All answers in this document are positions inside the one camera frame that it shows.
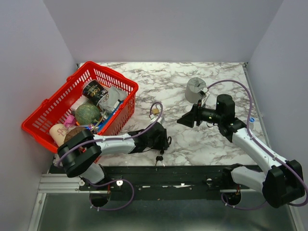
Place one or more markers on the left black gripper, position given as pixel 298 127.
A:
pixel 163 144

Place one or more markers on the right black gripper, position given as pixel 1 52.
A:
pixel 195 114

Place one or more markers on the black keys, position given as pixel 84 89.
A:
pixel 160 158

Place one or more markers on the brass padlock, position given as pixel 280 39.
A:
pixel 154 110

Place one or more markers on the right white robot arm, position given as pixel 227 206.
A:
pixel 280 181

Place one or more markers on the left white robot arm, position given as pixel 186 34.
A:
pixel 81 148

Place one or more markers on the grey cylinder holder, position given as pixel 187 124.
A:
pixel 194 85

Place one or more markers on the blue snack packet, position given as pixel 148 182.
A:
pixel 107 114

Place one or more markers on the grey crumpled bag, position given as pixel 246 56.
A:
pixel 110 101

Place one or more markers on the clear plastic water bottle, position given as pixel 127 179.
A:
pixel 251 123

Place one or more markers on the green melon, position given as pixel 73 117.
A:
pixel 87 113

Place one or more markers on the black coffee can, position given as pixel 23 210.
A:
pixel 95 92

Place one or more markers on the brown paper roll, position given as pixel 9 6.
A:
pixel 73 132

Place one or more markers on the pink small box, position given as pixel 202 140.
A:
pixel 70 121

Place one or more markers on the beige cup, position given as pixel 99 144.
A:
pixel 58 132

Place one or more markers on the red plastic shopping basket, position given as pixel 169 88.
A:
pixel 57 108

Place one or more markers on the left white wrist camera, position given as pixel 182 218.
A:
pixel 160 118

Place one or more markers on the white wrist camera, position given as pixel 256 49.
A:
pixel 160 118
pixel 204 93

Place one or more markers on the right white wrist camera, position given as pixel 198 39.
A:
pixel 204 93

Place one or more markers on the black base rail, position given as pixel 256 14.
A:
pixel 163 183

